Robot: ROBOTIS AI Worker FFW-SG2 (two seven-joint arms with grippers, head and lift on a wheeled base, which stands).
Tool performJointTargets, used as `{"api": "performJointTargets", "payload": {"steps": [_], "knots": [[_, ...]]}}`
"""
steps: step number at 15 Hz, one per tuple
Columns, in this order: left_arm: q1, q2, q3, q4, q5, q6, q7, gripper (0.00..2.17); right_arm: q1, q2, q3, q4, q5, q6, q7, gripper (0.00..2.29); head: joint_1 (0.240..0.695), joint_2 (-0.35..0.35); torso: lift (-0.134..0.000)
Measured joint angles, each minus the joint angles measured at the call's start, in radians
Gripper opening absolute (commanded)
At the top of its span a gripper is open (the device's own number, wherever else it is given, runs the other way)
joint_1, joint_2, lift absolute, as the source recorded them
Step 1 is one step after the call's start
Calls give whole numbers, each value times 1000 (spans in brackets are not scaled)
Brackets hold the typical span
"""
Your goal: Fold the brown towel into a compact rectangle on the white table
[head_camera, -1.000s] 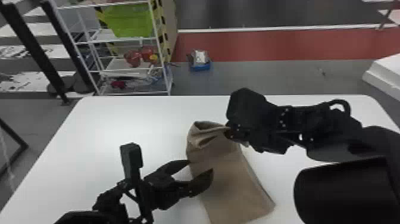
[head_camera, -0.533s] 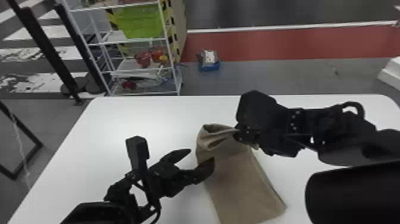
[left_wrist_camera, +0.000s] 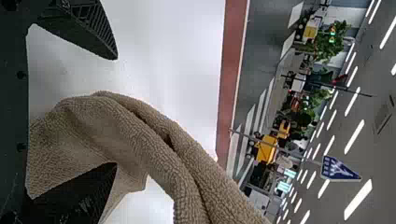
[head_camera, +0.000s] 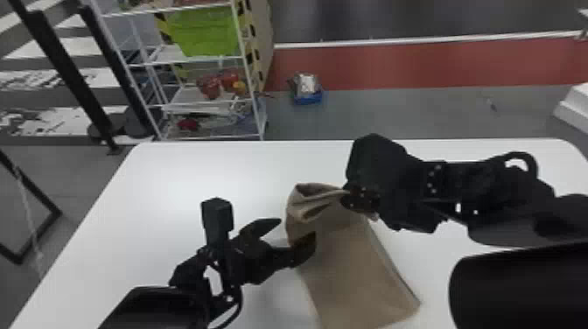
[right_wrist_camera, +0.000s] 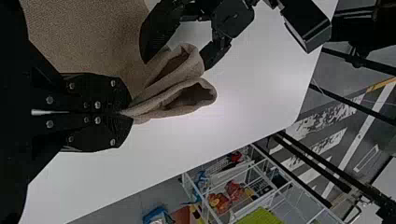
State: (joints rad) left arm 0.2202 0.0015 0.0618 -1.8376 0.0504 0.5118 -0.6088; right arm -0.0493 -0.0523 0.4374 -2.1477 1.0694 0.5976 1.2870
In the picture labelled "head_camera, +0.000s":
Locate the black cable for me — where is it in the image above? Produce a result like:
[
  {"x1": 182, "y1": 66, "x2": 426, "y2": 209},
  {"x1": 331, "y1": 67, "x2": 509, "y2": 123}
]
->
[{"x1": 498, "y1": 150, "x2": 540, "y2": 178}]

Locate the black metal frame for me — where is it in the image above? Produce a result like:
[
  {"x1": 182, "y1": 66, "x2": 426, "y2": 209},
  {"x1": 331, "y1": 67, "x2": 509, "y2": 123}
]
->
[{"x1": 0, "y1": 149, "x2": 64, "y2": 266}]

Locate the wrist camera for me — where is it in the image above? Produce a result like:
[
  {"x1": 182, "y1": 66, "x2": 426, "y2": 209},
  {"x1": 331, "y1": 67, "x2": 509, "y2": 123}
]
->
[
  {"x1": 200, "y1": 197, "x2": 235, "y2": 249},
  {"x1": 345, "y1": 133, "x2": 427, "y2": 191}
]

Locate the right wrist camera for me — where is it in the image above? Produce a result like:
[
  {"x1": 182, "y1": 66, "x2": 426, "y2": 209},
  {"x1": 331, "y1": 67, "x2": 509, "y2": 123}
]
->
[{"x1": 345, "y1": 133, "x2": 427, "y2": 191}]

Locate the blue basket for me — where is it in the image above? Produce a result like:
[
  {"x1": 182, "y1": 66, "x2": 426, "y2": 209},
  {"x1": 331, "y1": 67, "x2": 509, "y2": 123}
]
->
[{"x1": 288, "y1": 72, "x2": 324, "y2": 106}]

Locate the beige towel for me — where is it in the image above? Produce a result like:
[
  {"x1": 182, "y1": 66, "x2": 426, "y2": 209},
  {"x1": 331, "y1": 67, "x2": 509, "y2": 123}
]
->
[{"x1": 283, "y1": 182, "x2": 422, "y2": 329}]

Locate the white wire rack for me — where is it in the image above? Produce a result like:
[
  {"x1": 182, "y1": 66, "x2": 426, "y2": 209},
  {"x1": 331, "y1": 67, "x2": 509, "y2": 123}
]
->
[{"x1": 79, "y1": 0, "x2": 270, "y2": 142}]

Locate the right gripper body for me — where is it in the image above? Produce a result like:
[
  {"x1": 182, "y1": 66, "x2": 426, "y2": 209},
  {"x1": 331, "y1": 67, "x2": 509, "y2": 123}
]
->
[{"x1": 377, "y1": 182, "x2": 443, "y2": 234}]

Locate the green bag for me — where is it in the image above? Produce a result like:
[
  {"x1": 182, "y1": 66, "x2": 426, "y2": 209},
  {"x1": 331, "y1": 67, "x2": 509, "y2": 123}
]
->
[{"x1": 165, "y1": 8, "x2": 241, "y2": 58}]

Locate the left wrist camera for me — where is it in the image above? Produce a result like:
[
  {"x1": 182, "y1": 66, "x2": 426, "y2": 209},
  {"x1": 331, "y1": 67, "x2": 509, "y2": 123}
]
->
[{"x1": 200, "y1": 197, "x2": 235, "y2": 249}]

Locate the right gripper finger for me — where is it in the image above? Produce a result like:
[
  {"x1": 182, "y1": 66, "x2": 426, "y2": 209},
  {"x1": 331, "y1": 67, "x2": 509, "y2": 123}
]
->
[
  {"x1": 343, "y1": 183, "x2": 382, "y2": 198},
  {"x1": 339, "y1": 194, "x2": 382, "y2": 217}
]

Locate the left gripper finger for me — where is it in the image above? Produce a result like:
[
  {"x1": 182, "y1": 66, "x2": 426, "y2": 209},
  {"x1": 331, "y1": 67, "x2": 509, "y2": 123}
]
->
[
  {"x1": 274, "y1": 231, "x2": 318, "y2": 270},
  {"x1": 237, "y1": 217, "x2": 283, "y2": 249}
]

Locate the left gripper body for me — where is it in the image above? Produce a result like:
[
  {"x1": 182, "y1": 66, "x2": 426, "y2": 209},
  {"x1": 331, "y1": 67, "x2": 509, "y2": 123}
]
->
[{"x1": 219, "y1": 233, "x2": 278, "y2": 287}]

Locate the black post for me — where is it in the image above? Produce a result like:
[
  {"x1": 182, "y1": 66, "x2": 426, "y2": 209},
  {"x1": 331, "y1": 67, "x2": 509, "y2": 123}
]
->
[
  {"x1": 8, "y1": 0, "x2": 123, "y2": 155},
  {"x1": 77, "y1": 3, "x2": 159, "y2": 139}
]

